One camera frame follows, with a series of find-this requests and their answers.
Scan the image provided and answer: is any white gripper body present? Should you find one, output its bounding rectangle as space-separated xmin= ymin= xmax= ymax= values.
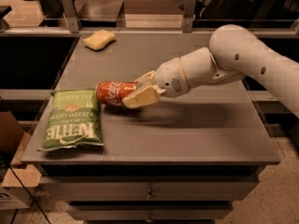
xmin=155 ymin=58 xmax=191 ymax=98

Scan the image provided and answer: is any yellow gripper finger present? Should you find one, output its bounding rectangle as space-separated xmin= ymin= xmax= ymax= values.
xmin=135 ymin=70 xmax=156 ymax=88
xmin=122 ymin=85 xmax=165 ymax=108

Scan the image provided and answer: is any red coke can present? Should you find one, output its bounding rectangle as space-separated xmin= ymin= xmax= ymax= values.
xmin=95 ymin=81 xmax=136 ymax=106

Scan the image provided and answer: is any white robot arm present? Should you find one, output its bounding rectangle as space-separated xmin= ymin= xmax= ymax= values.
xmin=122 ymin=24 xmax=299 ymax=117

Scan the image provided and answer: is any green jalapeno chip bag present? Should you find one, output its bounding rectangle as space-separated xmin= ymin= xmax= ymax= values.
xmin=39 ymin=89 xmax=103 ymax=151

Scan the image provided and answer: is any yellow sponge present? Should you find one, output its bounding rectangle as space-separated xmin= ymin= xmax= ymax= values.
xmin=83 ymin=30 xmax=116 ymax=51

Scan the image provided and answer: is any upper cabinet drawer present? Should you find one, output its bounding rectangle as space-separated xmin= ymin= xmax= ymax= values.
xmin=40 ymin=176 xmax=259 ymax=202

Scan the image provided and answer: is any cabinet drawer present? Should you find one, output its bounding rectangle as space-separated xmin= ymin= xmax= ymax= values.
xmin=67 ymin=202 xmax=233 ymax=221
xmin=40 ymin=176 xmax=259 ymax=202

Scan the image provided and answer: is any dark backpack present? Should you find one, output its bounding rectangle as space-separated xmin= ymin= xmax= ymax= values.
xmin=201 ymin=0 xmax=263 ymax=20

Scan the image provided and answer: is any lower cabinet drawer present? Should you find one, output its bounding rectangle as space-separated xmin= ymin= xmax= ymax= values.
xmin=67 ymin=202 xmax=233 ymax=221

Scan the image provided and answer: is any cardboard box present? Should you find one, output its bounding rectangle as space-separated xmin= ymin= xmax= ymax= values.
xmin=0 ymin=111 xmax=41 ymax=210

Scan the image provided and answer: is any right metal bracket post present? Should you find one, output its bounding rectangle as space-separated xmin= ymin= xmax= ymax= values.
xmin=181 ymin=0 xmax=196 ymax=33

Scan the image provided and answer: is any metal bracket post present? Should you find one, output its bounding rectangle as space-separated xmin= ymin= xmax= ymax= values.
xmin=181 ymin=0 xmax=196 ymax=33
xmin=61 ymin=0 xmax=80 ymax=33

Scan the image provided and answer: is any left metal bracket post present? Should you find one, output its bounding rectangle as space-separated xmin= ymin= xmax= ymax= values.
xmin=61 ymin=0 xmax=80 ymax=33

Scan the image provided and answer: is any black cable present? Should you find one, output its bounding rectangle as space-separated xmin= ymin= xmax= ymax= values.
xmin=0 ymin=152 xmax=52 ymax=224

